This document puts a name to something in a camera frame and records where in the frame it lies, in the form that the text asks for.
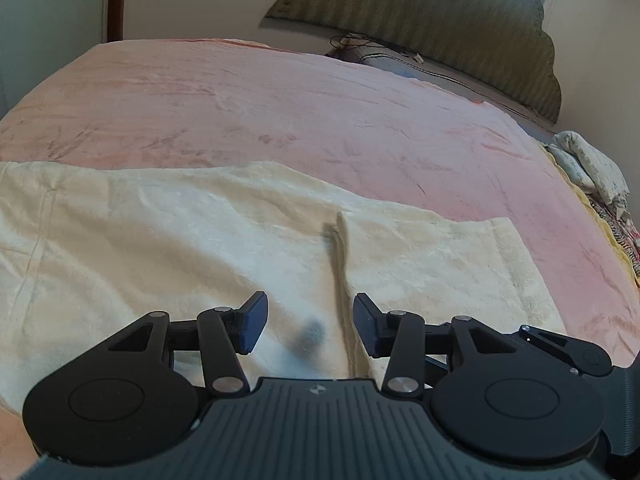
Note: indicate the brown wooden door frame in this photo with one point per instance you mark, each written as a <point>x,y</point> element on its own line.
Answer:
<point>116,0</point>

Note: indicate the olive padded headboard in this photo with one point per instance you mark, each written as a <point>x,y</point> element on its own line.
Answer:
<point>425,15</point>

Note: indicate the white charger plug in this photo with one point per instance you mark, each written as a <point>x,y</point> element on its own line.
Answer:
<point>416,58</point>

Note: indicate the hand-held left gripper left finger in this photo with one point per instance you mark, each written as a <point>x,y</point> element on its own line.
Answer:
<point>252,325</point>

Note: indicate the pink blanket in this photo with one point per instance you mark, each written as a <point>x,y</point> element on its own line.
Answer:
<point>300,110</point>

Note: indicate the patterned bed sheet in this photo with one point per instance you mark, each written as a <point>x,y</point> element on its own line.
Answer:
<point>620,240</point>

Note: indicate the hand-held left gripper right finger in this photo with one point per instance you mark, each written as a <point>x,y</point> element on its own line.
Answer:
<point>369,327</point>

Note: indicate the grey pillow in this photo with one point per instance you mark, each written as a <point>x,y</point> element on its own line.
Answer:
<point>400,62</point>

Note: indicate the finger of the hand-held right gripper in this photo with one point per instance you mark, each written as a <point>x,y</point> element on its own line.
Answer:
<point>565,347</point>

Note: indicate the white floral pillow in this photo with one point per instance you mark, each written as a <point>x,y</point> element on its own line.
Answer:
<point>590,165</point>

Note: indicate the cream yellow towel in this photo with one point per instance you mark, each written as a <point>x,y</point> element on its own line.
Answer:
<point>150,240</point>

